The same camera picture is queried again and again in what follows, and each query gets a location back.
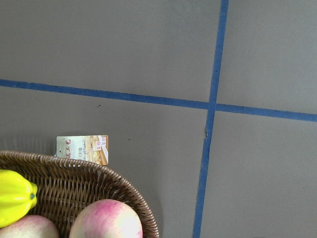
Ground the brown wicker basket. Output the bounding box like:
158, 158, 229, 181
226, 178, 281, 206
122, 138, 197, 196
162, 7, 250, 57
0, 150, 160, 238

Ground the paper basket label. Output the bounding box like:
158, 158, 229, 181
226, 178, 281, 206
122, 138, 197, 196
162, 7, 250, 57
56, 135, 109, 166

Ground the yellow starfruit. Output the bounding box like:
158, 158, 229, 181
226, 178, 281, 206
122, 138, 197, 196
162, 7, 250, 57
0, 170, 38, 228

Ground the pale pink-white apple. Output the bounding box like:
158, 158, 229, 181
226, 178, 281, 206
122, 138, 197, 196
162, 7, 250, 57
0, 215, 59, 238

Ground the red apple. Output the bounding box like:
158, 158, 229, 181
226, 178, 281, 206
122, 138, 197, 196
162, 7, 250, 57
69, 199, 143, 238

